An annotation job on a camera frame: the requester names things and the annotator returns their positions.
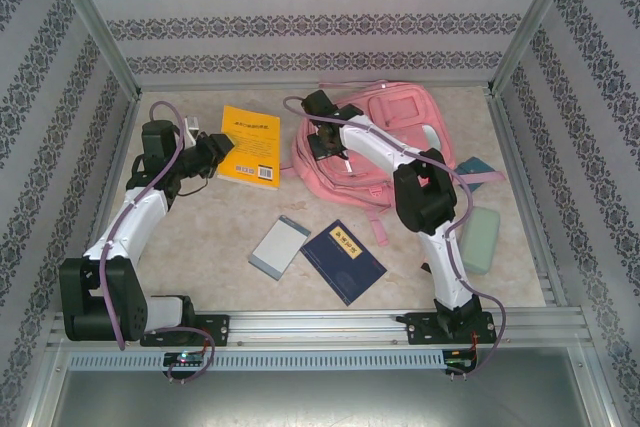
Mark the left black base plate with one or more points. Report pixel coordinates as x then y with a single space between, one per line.
215 329

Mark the grey white notebook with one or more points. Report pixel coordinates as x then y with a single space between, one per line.
280 247

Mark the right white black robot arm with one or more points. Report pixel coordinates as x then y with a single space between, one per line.
425 197

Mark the left controller board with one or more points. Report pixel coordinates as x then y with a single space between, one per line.
185 358

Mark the right controller board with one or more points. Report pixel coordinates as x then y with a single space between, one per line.
457 362

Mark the aluminium side rail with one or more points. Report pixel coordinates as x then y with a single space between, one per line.
119 147
509 137

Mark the mint green case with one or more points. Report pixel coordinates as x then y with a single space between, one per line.
480 239

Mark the dark blue book yellow label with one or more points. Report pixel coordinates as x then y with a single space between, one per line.
345 267

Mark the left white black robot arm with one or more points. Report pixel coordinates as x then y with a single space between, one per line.
135 217

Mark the controller board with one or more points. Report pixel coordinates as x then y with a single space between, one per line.
457 362
185 358

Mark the aluminium frame post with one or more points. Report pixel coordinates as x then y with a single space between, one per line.
95 22
531 22

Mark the pink school backpack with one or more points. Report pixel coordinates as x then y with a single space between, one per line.
400 112

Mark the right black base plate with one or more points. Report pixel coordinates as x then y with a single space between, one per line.
420 329

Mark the aluminium mounting rail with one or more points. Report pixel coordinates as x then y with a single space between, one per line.
310 327

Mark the grey metal panel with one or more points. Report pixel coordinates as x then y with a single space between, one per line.
320 402

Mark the aluminium back rail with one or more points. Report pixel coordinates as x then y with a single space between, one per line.
200 86

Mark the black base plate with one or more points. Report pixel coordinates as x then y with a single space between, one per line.
420 329
215 329

